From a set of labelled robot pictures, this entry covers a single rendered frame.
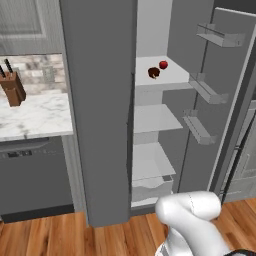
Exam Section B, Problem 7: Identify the white fridge shelf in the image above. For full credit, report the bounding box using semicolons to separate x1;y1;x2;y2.
132;142;177;182
133;103;184;135
134;55;194;88

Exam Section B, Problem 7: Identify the grey freezer door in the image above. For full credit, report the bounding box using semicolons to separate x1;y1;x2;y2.
58;0;139;229

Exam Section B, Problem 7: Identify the clear fridge drawer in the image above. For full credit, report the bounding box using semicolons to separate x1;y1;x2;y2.
131;174;175;203

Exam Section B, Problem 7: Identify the clear fridge door shelf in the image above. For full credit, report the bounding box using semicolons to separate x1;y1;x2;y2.
188;72;230;105
195;22;247;48
182;109;218;146

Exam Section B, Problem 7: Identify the grey fridge body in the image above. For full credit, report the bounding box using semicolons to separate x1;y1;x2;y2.
127;0;216;217

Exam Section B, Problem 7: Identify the grey fridge door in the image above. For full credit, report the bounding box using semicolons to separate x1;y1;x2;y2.
176;6;256;202

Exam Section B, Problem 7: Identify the brown round food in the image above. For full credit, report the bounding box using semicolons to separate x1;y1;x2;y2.
147;66;161;80

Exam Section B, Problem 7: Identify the grey dishwasher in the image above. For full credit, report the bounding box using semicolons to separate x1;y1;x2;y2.
0;135;76;224

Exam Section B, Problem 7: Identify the brown wooden knife block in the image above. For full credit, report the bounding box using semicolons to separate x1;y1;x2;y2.
0;71;27;108

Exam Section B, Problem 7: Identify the grey wall socket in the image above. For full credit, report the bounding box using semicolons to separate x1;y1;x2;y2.
41;65;56;84

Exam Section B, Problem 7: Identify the grey dishwasher handle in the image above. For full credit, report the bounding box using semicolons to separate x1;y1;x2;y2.
0;138;52;154

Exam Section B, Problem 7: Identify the grey wall cupboard door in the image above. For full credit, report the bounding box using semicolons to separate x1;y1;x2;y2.
0;0;65;56

